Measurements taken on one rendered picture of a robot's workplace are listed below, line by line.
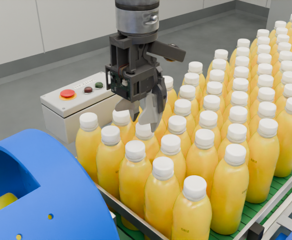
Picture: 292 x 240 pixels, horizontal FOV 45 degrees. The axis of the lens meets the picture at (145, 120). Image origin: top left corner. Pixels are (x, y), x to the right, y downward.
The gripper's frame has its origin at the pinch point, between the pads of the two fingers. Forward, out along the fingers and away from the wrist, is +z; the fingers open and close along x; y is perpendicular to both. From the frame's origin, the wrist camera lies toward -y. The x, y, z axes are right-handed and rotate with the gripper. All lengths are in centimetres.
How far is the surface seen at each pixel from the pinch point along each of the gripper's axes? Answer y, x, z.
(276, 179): -28.4, 20.0, 22.6
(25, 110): -63, -198, 113
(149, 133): 0.5, 1.5, 2.4
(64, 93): 3.9, -24.3, 1.5
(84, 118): 7.3, -11.7, 1.6
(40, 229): 33.1, 14.7, -6.7
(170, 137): -0.6, 6.4, 1.5
